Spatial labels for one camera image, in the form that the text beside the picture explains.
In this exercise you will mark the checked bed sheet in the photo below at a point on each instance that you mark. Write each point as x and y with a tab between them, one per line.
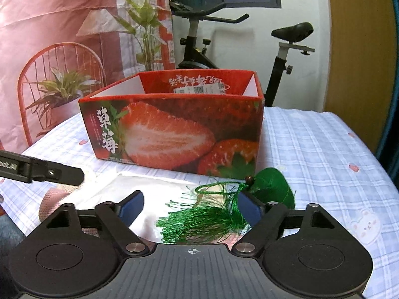
311	149

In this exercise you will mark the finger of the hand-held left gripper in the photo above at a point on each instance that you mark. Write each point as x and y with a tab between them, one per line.
62	173

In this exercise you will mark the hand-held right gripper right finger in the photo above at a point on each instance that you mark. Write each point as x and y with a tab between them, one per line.
252	208

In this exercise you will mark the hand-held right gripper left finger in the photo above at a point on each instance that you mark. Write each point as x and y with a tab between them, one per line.
134	204

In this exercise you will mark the wooden door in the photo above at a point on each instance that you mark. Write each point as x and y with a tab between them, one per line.
355	53

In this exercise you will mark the pink textured cloth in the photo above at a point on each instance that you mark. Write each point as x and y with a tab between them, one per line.
53	201

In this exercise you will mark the blue curtain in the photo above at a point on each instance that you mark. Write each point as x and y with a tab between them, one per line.
391	130

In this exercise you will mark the clear plastic bag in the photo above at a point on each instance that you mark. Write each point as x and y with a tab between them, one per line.
162	193

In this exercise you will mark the green tassel ornament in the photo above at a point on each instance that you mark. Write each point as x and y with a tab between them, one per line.
274	183

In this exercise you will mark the red strawberry cardboard box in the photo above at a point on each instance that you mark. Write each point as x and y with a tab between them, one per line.
171	137

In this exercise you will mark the black exercise bike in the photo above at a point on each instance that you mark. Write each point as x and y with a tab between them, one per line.
193	59

